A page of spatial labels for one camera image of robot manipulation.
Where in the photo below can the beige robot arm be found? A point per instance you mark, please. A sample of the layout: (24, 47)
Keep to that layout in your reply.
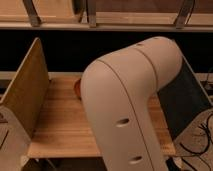
(115, 90)

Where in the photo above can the brown round plate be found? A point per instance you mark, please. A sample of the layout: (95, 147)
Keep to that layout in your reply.
(77, 88)

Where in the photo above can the right dark side panel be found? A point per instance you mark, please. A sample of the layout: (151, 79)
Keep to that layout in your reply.
(182, 100)

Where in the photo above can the left wooden side panel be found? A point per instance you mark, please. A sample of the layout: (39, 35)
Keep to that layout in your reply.
(23, 98)

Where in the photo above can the wooden shelf with brackets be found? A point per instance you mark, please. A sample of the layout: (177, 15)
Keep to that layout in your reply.
(108, 15)

